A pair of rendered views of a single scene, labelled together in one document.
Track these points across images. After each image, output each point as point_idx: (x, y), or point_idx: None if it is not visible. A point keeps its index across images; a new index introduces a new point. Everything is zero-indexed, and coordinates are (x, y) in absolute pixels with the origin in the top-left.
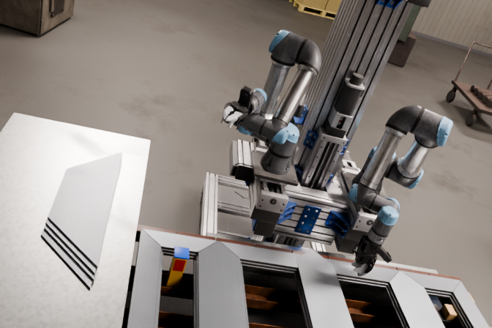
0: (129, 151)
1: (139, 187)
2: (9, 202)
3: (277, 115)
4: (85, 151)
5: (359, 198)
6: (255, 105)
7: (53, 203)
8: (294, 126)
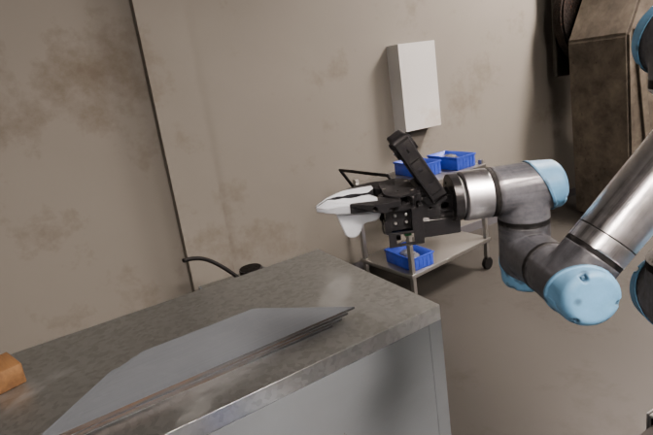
0: (379, 311)
1: (304, 363)
2: (158, 328)
3: (573, 226)
4: (319, 298)
5: None
6: (470, 191)
7: (170, 341)
8: None
